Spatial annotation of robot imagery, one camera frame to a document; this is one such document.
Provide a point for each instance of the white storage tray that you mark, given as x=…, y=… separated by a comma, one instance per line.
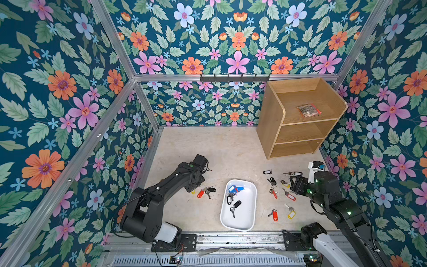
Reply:
x=245, y=213

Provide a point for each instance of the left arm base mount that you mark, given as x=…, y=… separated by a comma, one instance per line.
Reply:
x=182, y=243

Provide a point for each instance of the black wall hook rail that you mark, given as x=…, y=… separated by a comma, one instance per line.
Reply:
x=234, y=78

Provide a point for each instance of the clear bag of small parts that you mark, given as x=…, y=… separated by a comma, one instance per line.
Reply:
x=308, y=110

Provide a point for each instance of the yellow tag key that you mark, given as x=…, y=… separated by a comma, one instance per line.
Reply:
x=291, y=213
x=285, y=184

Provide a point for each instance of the wooden shelf cabinet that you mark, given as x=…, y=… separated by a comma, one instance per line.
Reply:
x=281, y=129

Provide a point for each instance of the red tag key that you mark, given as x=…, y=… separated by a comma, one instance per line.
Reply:
x=289, y=195
x=200, y=194
x=273, y=193
x=274, y=215

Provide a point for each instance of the key with black ring tag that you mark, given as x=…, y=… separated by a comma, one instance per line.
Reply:
x=272, y=181

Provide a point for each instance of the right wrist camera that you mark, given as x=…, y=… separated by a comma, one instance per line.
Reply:
x=314, y=166

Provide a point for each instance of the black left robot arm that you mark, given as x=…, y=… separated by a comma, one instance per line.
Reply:
x=143, y=215

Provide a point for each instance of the pile of colourful key tags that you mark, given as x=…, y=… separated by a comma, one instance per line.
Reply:
x=233, y=190

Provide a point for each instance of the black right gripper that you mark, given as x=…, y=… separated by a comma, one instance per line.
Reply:
x=297, y=183

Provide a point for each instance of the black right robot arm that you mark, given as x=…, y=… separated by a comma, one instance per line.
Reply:
x=346, y=215

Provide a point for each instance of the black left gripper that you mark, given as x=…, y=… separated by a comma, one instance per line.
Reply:
x=190, y=188

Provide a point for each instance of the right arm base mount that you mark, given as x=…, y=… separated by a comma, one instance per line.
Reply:
x=303, y=241

